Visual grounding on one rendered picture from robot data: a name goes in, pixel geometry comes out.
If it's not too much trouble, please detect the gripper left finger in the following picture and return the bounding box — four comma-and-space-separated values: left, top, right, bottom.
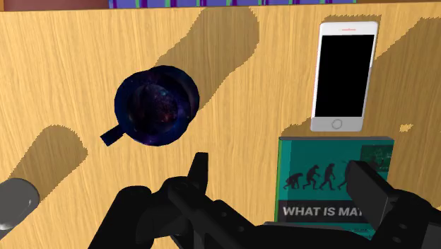
88, 151, 266, 249

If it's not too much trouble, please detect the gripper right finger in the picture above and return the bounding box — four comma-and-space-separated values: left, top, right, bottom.
346, 160, 441, 249

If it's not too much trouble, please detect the teal book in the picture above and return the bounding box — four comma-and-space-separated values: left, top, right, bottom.
274, 136, 395, 239

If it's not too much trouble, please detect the dark blue galaxy mug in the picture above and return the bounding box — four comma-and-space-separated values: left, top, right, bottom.
100, 64, 201, 147

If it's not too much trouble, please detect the white smartphone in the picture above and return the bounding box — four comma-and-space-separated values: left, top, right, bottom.
310, 21, 379, 133

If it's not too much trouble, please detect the grey cylinder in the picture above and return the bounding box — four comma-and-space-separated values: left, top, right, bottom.
0, 178, 41, 240

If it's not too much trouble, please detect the purple striped rug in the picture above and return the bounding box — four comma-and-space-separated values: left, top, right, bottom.
108, 0, 358, 9

